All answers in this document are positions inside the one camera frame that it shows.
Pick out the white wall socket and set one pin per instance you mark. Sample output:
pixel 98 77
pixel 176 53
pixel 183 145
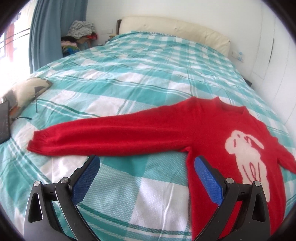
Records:
pixel 238 56

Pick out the red sweater with white print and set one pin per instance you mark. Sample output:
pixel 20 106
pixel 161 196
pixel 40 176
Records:
pixel 161 132

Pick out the pile of mixed clothes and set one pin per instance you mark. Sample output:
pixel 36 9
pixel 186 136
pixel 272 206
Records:
pixel 78 32

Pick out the white wardrobe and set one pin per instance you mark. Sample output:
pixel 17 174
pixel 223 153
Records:
pixel 277 58

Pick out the dark nightstand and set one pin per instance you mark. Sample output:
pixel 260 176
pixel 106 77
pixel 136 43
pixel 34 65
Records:
pixel 249 83

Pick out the teal checked bed cover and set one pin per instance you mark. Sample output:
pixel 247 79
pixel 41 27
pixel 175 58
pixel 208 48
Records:
pixel 138 69

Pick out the red hanging cloth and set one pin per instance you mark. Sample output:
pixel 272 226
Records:
pixel 10 41

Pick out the blue curtain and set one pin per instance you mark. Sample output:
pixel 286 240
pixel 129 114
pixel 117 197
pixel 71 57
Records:
pixel 53 30

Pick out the cream padded headboard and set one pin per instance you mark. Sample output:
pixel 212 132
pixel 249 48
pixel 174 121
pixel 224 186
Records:
pixel 175 29

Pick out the small patterned pillow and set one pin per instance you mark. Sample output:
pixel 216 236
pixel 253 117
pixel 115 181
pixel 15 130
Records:
pixel 27 89

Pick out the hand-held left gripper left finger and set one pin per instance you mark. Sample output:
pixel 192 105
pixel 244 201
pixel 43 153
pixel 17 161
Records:
pixel 86 176

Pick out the black smartphone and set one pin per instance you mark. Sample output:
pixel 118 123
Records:
pixel 4 122

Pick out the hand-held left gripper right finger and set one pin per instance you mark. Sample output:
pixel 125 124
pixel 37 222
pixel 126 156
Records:
pixel 208 177

